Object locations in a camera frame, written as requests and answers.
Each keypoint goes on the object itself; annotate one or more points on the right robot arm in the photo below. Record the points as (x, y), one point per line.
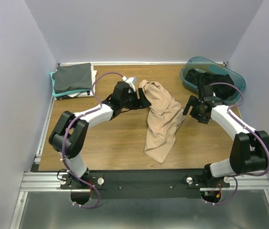
(250, 150)

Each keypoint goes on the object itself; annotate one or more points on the black t shirt in basket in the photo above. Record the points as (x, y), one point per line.
(221, 91)

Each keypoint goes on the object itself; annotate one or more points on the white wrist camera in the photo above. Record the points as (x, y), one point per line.
(205, 93)
(131, 81)

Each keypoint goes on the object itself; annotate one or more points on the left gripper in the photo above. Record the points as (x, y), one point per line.
(139, 99)

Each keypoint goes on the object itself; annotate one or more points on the beige t shirt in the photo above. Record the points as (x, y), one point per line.
(164, 118)

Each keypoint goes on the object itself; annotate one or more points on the folded grey t shirt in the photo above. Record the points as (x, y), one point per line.
(72, 78)

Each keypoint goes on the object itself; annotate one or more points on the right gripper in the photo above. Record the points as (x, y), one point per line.
(194, 104)

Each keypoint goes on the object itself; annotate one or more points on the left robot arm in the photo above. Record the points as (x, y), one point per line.
(70, 131)

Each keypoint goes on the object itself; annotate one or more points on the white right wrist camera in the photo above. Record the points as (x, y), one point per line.
(205, 93)

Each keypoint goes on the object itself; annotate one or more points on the teal plastic basket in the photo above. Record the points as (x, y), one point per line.
(203, 65)

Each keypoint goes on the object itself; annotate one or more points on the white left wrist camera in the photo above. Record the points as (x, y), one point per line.
(131, 81)

